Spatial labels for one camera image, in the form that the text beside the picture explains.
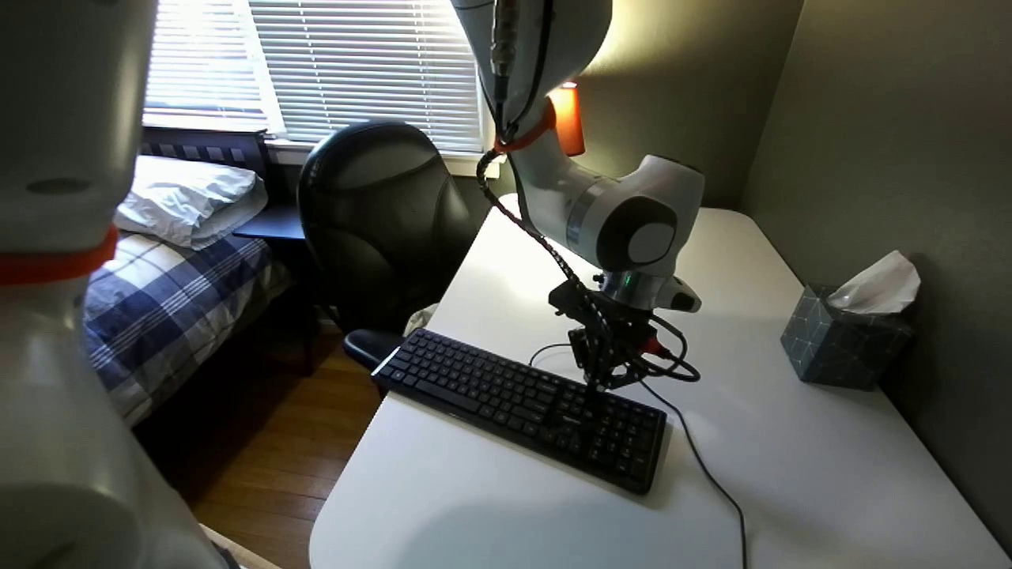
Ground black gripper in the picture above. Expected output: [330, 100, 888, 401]
[548, 276, 678, 395]

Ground dark bed headboard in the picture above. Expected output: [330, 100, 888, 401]
[138, 126, 273, 173]

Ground white window blinds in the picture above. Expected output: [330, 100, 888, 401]
[138, 0, 499, 162]

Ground black office chair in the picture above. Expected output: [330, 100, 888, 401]
[296, 118, 484, 374]

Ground white pillow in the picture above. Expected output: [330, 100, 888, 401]
[109, 153, 273, 253]

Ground black computer keyboard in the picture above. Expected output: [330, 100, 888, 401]
[371, 325, 671, 498]

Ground white tissue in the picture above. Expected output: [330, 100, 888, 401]
[824, 245, 923, 320]

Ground grey tissue box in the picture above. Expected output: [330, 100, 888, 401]
[779, 285, 916, 391]

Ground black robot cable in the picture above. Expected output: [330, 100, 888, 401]
[473, 0, 703, 386]

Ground blue plaid bed blanket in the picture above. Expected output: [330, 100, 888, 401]
[80, 231, 276, 427]

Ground orange lamp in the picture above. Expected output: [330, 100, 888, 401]
[545, 78, 588, 162]

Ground dark bedside table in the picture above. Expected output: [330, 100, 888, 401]
[230, 203, 311, 245]

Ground thin keyboard cable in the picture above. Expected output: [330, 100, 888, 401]
[524, 342, 752, 569]

